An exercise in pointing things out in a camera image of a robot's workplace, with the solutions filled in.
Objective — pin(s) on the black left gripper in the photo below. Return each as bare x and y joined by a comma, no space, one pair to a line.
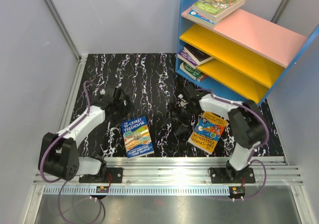
126,109

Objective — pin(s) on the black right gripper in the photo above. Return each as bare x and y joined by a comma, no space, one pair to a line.
175,109

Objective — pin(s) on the yellow 130-storey treehouse book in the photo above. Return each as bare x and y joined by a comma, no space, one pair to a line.
207,132

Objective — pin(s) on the blue 91-storey treehouse book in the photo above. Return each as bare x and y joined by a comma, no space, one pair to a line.
137,138

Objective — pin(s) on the dark green book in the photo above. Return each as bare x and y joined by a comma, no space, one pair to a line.
193,73

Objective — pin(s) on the purple treehouse book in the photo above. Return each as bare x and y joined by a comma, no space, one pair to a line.
185,57

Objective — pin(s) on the dark navy paperback book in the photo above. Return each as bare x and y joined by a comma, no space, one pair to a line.
197,55

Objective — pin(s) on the light blue 26-storey treehouse book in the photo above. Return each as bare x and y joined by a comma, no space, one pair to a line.
199,16

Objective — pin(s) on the green 65-storey treehouse book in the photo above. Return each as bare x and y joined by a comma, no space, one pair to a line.
228,6

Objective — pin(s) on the orange cartoon book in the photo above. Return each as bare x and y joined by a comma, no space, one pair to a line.
202,77

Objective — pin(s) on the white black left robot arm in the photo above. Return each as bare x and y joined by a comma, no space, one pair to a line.
59,151

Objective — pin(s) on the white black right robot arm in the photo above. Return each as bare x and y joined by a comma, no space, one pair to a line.
246,121

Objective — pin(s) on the colourful wooden bookshelf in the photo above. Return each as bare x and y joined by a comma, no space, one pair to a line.
250,55

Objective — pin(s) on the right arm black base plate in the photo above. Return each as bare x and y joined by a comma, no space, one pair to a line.
229,176

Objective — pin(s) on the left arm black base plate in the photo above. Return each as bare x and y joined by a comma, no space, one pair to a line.
112,174

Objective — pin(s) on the aluminium rail frame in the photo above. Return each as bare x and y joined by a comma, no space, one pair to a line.
277,197

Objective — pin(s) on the slotted grey cable duct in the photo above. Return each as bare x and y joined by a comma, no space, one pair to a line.
139,190

